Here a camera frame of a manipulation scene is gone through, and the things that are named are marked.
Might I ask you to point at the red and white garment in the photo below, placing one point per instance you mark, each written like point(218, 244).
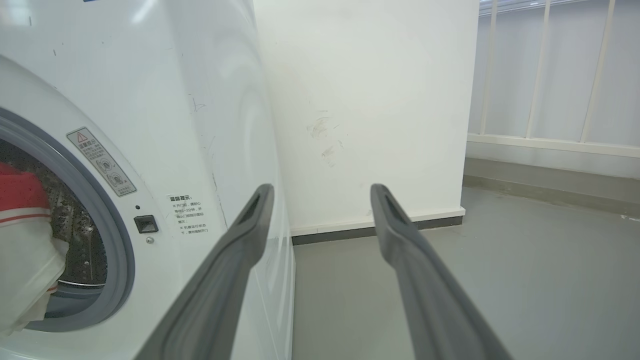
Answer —
point(22, 240)

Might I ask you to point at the white front-load washing machine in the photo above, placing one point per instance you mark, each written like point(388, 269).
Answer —
point(165, 125)

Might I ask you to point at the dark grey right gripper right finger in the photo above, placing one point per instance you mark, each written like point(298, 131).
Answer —
point(425, 290)

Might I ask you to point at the white railing fence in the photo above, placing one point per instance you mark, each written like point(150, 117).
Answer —
point(550, 85)

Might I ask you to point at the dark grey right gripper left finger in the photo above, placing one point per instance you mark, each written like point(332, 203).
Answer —
point(220, 280)

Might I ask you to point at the grey rubber door gasket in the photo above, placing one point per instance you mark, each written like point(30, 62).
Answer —
point(107, 235)

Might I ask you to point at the black door latch socket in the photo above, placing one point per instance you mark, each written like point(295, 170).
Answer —
point(146, 224)

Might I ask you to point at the warning label sticker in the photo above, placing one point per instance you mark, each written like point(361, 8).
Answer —
point(101, 161)

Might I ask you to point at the printed notice sticker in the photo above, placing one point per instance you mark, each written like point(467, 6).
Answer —
point(191, 216)

